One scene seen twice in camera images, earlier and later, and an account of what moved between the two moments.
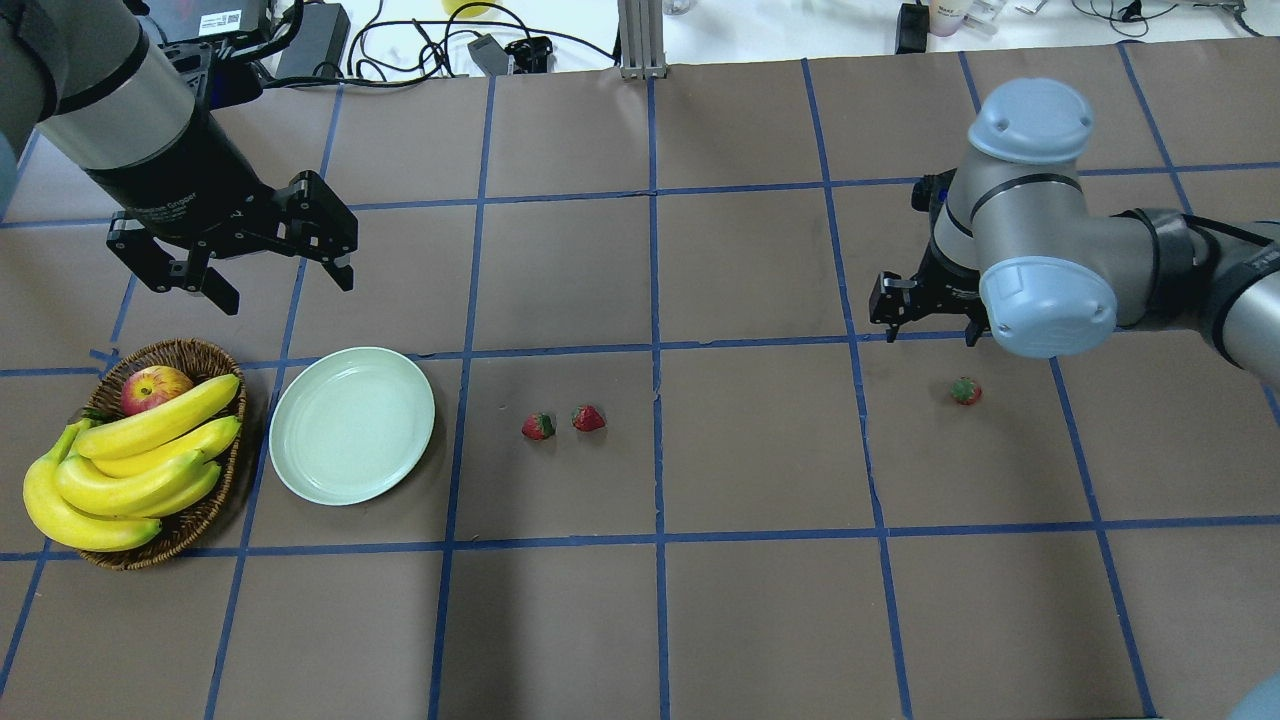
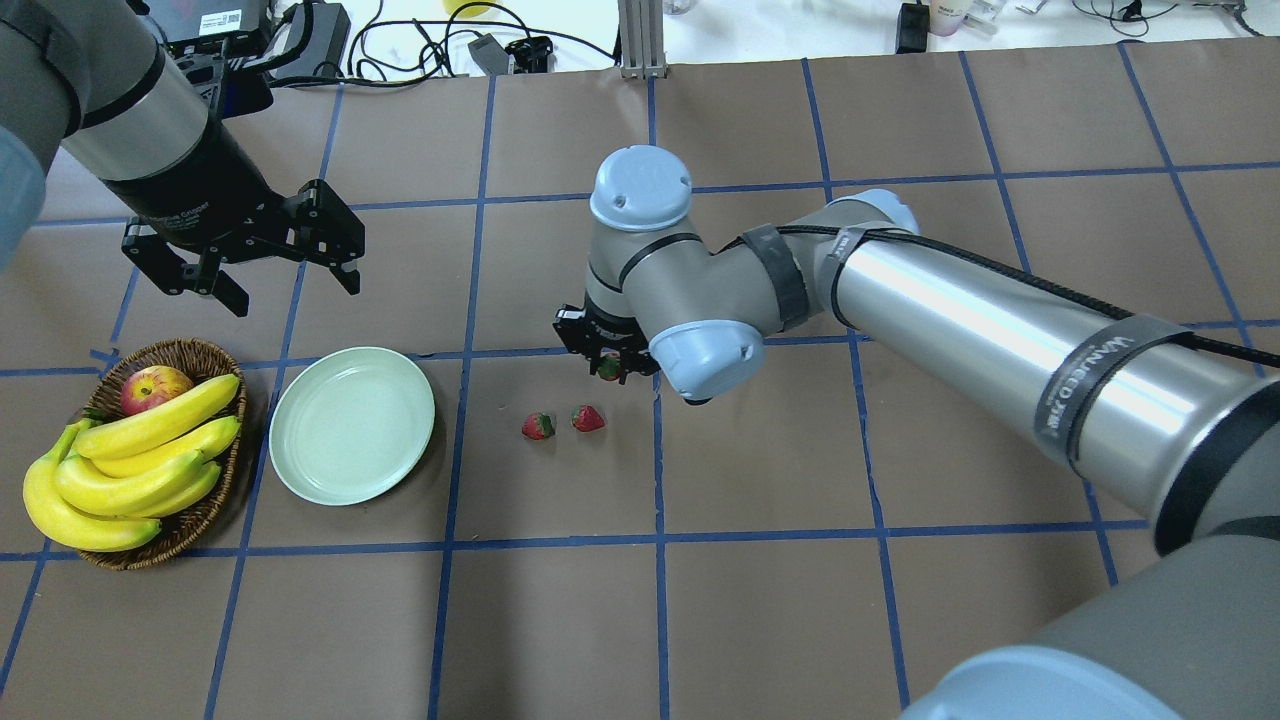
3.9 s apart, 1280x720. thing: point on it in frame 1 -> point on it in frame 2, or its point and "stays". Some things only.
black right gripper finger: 890,302 -> 572,324
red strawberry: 538,425 stays
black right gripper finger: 974,329 -> 633,360
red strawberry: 588,418 stays
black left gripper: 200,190 stays
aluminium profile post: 641,39 stays
